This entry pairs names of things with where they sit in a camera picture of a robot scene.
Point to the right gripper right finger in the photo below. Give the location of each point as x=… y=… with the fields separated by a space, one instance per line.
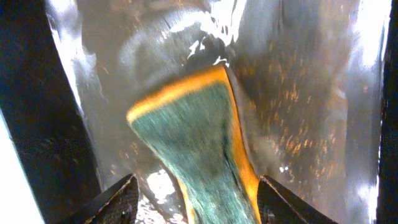
x=278 y=204

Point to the yellow green sponge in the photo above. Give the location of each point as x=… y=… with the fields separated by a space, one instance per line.
x=192 y=126

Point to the black water tray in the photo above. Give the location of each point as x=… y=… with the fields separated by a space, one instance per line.
x=307 y=78

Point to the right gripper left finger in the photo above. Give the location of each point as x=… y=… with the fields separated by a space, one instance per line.
x=116 y=205

